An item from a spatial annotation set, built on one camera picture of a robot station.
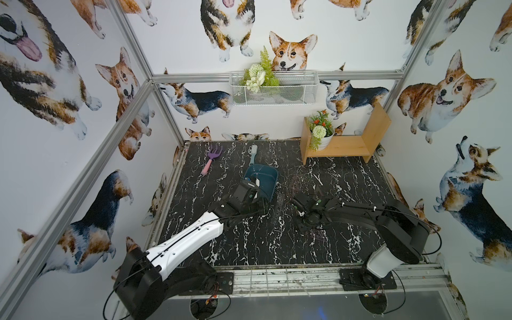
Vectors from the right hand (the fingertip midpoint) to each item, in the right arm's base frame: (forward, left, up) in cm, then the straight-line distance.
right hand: (303, 220), depth 88 cm
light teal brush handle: (+41, +24, -1) cm, 48 cm away
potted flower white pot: (+33, -10, +19) cm, 40 cm away
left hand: (+3, +15, +14) cm, 21 cm away
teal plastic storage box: (+25, +16, -2) cm, 30 cm away
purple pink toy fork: (+40, +49, -2) cm, 63 cm away
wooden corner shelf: (+45, -40, +17) cm, 62 cm away
